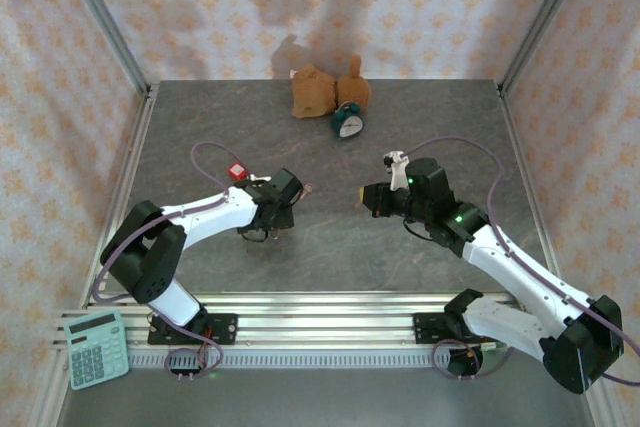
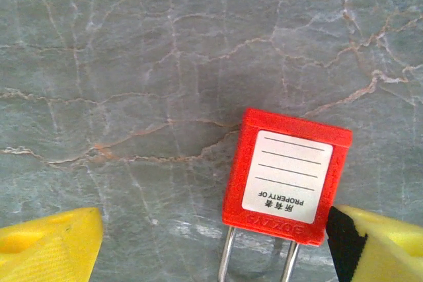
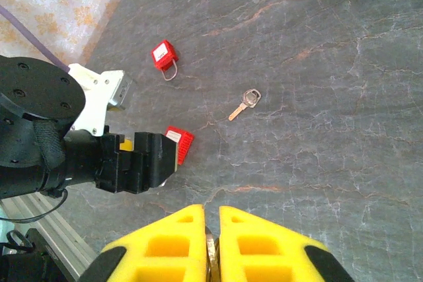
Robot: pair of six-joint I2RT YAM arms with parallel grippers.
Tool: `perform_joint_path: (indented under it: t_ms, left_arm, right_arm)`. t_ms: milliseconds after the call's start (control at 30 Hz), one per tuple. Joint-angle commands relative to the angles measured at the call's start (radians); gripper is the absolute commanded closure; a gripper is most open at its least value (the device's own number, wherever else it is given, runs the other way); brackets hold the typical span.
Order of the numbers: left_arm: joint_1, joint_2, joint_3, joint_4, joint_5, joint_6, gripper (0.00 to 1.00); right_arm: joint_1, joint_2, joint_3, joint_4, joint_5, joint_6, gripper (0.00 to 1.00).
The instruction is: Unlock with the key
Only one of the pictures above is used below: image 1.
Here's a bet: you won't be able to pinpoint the aluminium table side rail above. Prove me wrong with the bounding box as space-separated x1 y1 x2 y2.
79 84 160 308
497 81 571 298

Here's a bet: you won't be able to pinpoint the green alarm clock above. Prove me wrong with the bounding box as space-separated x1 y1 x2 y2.
329 101 365 141

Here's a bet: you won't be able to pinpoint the aluminium frame leg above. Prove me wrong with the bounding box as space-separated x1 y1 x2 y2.
27 341 76 427
584 386 619 427

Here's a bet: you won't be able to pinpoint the slotted grey cable duct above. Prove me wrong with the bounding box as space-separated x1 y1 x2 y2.
127 350 436 369

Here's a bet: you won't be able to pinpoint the aluminium frame corner post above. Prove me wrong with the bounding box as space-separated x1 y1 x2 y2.
496 0 596 98
52 0 152 98

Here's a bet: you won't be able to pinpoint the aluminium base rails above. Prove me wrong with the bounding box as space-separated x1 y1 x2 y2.
52 290 566 354

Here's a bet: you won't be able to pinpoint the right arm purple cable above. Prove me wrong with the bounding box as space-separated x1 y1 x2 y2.
402 135 640 389

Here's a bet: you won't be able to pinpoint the teal calculator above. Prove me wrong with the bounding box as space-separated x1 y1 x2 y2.
62 308 131 391

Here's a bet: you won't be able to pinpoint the brown plush toy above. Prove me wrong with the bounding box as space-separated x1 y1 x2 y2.
291 54 372 119

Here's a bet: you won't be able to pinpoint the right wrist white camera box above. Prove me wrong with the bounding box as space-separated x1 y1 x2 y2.
383 149 412 192

